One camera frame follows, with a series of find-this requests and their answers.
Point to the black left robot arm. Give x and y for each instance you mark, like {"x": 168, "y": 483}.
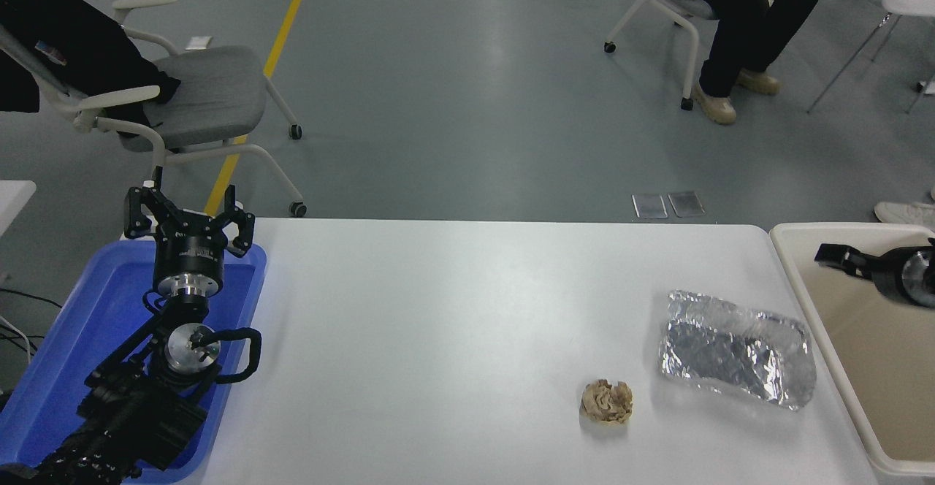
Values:
{"x": 131, "y": 419}

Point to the crumpled tan paper ball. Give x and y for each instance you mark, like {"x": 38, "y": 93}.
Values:
{"x": 608, "y": 402}

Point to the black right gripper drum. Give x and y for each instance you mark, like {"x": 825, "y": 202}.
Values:
{"x": 887, "y": 273}

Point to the white side table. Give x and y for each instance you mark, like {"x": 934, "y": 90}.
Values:
{"x": 13, "y": 200}

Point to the large pale bin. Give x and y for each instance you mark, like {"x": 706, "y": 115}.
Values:
{"x": 862, "y": 368}

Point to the small white floor object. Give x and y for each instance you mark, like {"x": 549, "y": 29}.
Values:
{"x": 199, "y": 42}

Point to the blue plastic tray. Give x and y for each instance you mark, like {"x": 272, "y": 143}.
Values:
{"x": 88, "y": 310}

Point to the grey office chair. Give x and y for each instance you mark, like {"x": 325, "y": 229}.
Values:
{"x": 215, "y": 90}

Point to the crumpled silver foil tray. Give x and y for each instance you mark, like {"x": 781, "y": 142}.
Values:
{"x": 730, "y": 353}

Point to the seated person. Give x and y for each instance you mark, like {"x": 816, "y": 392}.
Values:
{"x": 738, "y": 17}

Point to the silver floor plate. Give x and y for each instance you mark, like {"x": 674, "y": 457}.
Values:
{"x": 649, "y": 207}
{"x": 687, "y": 204}

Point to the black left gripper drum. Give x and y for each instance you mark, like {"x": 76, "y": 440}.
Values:
{"x": 188, "y": 251}

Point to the black jacket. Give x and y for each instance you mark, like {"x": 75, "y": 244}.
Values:
{"x": 80, "y": 39}

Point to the white-framed wheeled chair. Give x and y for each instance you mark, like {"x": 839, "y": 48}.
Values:
{"x": 679, "y": 6}

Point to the person in dark trousers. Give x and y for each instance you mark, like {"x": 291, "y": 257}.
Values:
{"x": 906, "y": 213}

